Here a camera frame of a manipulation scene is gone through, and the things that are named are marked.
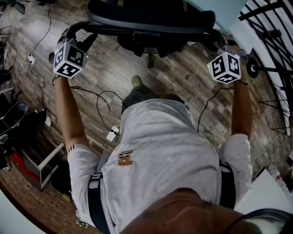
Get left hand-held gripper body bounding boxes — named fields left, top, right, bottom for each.
left=49, top=27, right=89, bottom=80

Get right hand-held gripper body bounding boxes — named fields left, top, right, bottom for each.
left=206, top=45, right=249, bottom=85

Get black office chair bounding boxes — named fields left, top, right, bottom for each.
left=65, top=0, right=229, bottom=69

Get person's left forearm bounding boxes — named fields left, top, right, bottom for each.
left=54, top=74, right=89, bottom=150

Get person's right forearm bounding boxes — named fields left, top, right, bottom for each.
left=230, top=79, right=253, bottom=138

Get black round stand base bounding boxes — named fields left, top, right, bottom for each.
left=246, top=58, right=260, bottom=79

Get pale desk panel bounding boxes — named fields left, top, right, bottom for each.
left=189, top=0, right=249, bottom=32

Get black curved railing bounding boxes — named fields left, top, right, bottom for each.
left=238, top=0, right=293, bottom=138

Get person's dark olive trousers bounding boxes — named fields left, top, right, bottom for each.
left=121, top=85, right=186, bottom=113

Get white floor power strip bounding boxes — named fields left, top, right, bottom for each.
left=105, top=124, right=121, bottom=142

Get person's white shirt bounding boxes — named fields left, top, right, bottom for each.
left=67, top=98, right=253, bottom=234

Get red object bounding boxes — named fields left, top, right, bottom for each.
left=10, top=152, right=41, bottom=182

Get black floor bag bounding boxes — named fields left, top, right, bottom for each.
left=51, top=163, right=73, bottom=201

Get person's face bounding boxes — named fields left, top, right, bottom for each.
left=120, top=187, right=252, bottom=234

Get black-rimmed glasses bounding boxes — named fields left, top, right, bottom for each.
left=225, top=208, right=293, bottom=234

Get small white flower bunch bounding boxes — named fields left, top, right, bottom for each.
left=75, top=218, right=89, bottom=229

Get white curved desk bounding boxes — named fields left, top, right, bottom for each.
left=0, top=182, right=50, bottom=234

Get black cable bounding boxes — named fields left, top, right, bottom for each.
left=196, top=85, right=235, bottom=133
left=52, top=75, right=122, bottom=136

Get thin dark floor cable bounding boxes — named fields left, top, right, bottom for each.
left=29, top=3, right=52, bottom=58

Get white frame table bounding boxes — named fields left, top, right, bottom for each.
left=22, top=143, right=65, bottom=191

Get black backpack strap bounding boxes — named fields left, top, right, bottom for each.
left=218, top=159, right=237, bottom=210
left=87, top=173, right=112, bottom=234

